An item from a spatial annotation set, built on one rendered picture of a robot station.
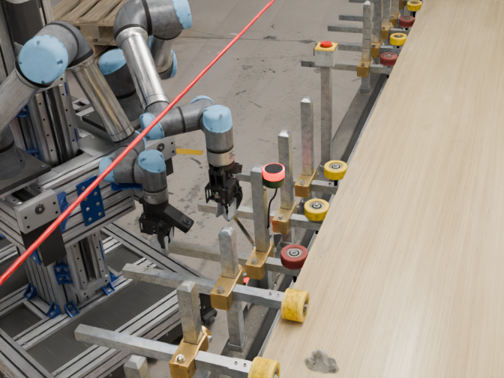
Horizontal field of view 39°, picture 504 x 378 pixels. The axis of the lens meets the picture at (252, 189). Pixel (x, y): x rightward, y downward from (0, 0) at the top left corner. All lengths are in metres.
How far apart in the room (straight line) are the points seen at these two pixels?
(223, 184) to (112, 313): 1.22
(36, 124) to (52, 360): 0.93
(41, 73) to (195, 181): 2.30
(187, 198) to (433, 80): 1.59
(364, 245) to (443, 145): 0.66
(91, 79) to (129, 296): 1.23
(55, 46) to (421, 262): 1.16
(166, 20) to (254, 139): 2.45
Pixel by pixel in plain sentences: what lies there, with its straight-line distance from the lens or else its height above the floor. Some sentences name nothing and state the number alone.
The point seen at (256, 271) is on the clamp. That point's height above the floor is 0.85.
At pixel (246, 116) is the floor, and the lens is 4.83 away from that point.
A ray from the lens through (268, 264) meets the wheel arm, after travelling 2.12.
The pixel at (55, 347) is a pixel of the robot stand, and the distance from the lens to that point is 2.95.
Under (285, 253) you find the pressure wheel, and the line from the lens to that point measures 2.07.
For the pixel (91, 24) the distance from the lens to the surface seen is 5.58.
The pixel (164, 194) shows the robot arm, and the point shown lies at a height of 1.05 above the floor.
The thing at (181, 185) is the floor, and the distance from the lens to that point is 4.13.
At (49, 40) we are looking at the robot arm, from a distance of 1.96.
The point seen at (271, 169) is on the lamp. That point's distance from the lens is 1.98.
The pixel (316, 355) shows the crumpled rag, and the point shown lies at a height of 0.91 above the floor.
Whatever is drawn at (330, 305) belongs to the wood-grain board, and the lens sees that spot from 1.91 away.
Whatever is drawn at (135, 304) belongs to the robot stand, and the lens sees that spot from 3.04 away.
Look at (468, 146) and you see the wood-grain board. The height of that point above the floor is 0.90.
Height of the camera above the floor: 2.19
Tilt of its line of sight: 33 degrees down
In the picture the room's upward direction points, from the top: 4 degrees counter-clockwise
